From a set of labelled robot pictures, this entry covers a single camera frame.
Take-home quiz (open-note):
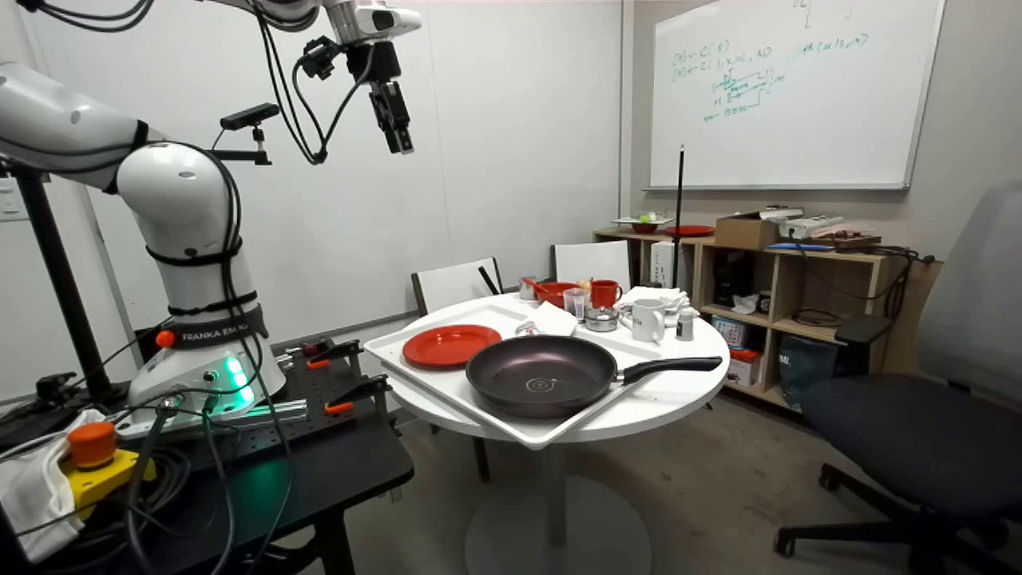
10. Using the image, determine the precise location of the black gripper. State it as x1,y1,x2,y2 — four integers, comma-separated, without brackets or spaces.
365,77,420,156

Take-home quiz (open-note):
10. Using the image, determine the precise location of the black frying pan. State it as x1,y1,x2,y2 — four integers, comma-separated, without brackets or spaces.
463,333,724,422

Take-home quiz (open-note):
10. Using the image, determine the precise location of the white board panel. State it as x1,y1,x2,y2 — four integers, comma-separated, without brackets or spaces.
413,255,509,317
551,237,631,289

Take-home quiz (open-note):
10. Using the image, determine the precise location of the red plate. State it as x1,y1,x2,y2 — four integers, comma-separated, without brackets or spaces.
399,323,505,372

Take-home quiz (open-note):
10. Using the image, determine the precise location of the black orange clamp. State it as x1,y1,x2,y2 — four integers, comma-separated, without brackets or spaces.
321,372,392,422
300,335,365,372

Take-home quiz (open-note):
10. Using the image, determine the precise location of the white square tray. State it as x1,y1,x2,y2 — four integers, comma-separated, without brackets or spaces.
361,300,685,454

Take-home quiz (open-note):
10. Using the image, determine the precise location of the red mug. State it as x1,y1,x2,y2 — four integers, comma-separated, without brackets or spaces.
588,277,626,313

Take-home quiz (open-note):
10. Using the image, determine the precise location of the small silver metal pot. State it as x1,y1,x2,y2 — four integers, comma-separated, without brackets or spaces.
577,302,622,335

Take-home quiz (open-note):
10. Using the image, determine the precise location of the thin black pole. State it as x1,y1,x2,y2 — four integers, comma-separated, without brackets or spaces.
672,148,689,289

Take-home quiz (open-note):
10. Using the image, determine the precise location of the black robot workbench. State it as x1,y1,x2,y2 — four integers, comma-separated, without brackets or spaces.
0,346,420,575

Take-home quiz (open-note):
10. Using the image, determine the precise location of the brown cardboard box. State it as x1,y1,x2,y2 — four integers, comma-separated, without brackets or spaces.
713,209,782,253

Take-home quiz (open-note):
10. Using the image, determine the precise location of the red white small box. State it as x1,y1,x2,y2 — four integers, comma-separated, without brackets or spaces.
728,346,762,389

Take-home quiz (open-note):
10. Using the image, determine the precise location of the wooden shelf unit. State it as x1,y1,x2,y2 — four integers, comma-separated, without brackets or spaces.
595,225,940,413

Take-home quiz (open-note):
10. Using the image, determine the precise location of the stack of books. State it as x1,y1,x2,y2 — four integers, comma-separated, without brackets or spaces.
758,205,889,255

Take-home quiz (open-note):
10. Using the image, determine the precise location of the yellow emergency stop box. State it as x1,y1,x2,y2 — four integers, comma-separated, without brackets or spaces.
62,419,146,506

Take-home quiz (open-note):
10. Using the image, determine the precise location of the dark storage bin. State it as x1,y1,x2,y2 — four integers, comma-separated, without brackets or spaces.
776,335,844,413

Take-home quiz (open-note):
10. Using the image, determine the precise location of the white cloth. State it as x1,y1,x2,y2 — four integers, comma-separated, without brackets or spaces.
0,407,110,565

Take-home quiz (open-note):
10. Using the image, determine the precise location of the grey office chair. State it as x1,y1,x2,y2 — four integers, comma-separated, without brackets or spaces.
772,177,1022,575

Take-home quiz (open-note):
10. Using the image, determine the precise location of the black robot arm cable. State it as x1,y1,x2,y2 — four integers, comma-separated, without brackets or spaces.
251,10,377,170

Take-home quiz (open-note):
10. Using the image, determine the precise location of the black camera on mount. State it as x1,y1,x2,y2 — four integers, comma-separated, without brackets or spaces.
217,99,284,170

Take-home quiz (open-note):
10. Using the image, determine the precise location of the black camera stand pole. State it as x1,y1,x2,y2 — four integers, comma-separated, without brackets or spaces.
3,156,127,407

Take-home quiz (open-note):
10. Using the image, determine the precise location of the round white pedestal table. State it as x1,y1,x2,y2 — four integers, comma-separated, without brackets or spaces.
382,289,736,575

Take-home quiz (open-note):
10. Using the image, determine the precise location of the bench cable bundle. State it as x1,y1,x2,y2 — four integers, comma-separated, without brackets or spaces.
110,396,297,575

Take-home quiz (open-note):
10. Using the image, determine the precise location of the wall whiteboard with writing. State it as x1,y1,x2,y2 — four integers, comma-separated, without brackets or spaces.
645,0,948,194

